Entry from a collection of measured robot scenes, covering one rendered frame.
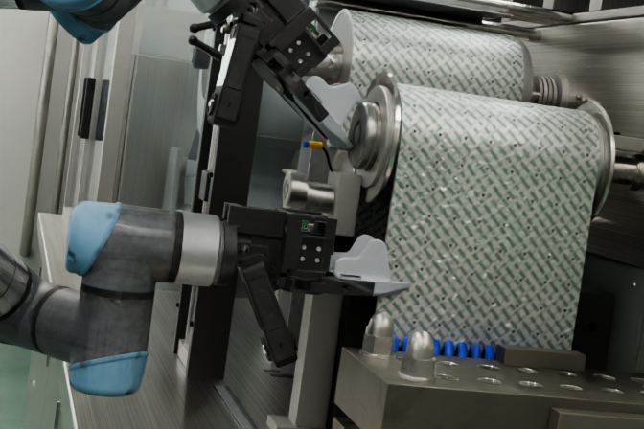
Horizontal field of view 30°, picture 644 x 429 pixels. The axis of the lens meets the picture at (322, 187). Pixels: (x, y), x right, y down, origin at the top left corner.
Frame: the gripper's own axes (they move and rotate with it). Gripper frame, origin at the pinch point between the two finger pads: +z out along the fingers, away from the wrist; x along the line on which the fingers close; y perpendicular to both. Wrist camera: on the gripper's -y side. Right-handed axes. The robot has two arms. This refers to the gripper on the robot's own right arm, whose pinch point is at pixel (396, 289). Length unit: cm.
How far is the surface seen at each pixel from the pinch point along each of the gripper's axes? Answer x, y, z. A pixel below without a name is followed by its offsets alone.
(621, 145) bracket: 3.6, 19.1, 26.0
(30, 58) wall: 556, 31, -37
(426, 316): -0.2, -2.5, 3.8
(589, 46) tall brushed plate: 23.6, 31.8, 30.0
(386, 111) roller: 1.4, 19.0, -3.5
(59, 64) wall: 556, 30, -21
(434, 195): -0.3, 10.7, 2.7
